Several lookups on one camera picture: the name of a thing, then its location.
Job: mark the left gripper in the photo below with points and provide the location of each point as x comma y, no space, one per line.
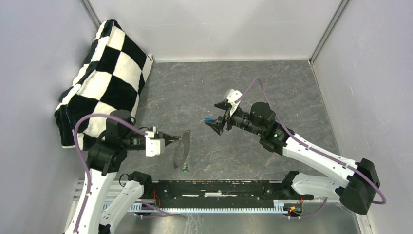
166,137

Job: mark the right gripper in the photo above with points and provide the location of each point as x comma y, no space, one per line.
217,124

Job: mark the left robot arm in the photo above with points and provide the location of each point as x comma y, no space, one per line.
102,165

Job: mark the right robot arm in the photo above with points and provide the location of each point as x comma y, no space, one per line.
354,183

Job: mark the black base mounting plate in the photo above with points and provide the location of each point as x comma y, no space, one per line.
220,194

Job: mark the black white checkered blanket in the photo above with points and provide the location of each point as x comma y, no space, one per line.
112,77

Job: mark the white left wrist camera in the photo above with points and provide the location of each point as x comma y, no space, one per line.
153,147

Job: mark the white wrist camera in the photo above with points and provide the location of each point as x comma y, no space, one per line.
153,147
232,97

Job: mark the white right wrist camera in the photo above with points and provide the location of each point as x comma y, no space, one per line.
232,97

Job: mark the white slotted cable duct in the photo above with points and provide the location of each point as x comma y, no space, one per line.
278,208

